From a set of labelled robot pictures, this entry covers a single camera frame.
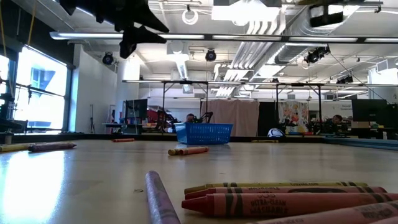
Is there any grey ribbed air duct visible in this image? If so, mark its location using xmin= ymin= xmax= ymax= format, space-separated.
xmin=273 ymin=0 xmax=361 ymax=65

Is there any dark purple crayon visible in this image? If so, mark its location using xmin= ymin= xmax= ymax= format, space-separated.
xmin=27 ymin=141 xmax=78 ymax=153

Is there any black spotlight cluster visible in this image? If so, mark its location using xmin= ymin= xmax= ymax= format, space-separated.
xmin=304 ymin=45 xmax=331 ymax=65

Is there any blue mat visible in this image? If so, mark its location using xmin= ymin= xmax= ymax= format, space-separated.
xmin=323 ymin=136 xmax=398 ymax=151

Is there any thin black tripod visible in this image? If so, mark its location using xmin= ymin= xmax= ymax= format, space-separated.
xmin=89 ymin=104 xmax=96 ymax=134

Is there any orange-red crayon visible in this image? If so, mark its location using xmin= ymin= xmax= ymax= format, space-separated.
xmin=185 ymin=186 xmax=388 ymax=200

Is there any blue plastic basket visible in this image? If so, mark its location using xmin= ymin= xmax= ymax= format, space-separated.
xmin=174 ymin=122 xmax=234 ymax=146

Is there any white and black ball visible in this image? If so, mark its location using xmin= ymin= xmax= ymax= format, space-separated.
xmin=267 ymin=128 xmax=285 ymax=138

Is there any floral poster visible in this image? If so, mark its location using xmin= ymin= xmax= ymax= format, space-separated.
xmin=278 ymin=101 xmax=309 ymax=125

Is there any black background table frame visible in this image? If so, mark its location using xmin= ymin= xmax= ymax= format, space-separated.
xmin=161 ymin=80 xmax=210 ymax=134
xmin=275 ymin=82 xmax=323 ymax=135

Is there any black equipment stand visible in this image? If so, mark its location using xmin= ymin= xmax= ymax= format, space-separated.
xmin=0 ymin=79 xmax=16 ymax=144

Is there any beige curtain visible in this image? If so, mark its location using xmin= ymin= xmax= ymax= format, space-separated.
xmin=201 ymin=98 xmax=261 ymax=137

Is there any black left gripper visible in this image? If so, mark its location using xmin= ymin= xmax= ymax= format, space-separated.
xmin=58 ymin=0 xmax=170 ymax=59

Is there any long ceiling light strip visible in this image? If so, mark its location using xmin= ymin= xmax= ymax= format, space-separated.
xmin=49 ymin=30 xmax=398 ymax=44

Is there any white cable coil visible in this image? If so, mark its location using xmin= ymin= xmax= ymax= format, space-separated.
xmin=182 ymin=7 xmax=199 ymax=26

